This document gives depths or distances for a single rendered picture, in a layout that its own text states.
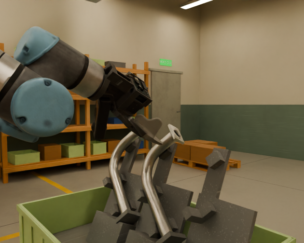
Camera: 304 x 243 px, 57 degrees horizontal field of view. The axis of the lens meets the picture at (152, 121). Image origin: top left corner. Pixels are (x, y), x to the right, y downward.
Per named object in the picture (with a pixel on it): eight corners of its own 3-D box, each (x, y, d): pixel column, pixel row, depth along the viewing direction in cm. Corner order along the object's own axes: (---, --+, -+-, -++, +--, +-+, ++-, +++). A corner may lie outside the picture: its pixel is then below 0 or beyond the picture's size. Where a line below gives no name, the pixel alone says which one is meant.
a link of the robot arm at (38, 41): (5, 65, 50) (25, 24, 52) (59, 92, 58) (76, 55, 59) (17, 64, 45) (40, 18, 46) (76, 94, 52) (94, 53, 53)
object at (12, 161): (149, 159, 637) (149, 60, 624) (3, 184, 440) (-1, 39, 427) (135, 156, 678) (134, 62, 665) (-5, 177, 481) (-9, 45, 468)
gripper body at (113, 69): (155, 102, 61) (113, 76, 54) (129, 127, 65) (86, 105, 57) (146, 82, 67) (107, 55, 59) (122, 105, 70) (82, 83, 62)
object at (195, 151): (170, 162, 607) (170, 141, 604) (197, 158, 654) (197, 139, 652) (213, 173, 510) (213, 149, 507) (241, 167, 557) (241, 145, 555)
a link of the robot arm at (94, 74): (66, 97, 54) (64, 73, 60) (86, 106, 57) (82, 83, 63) (90, 70, 51) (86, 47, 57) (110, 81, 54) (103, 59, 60)
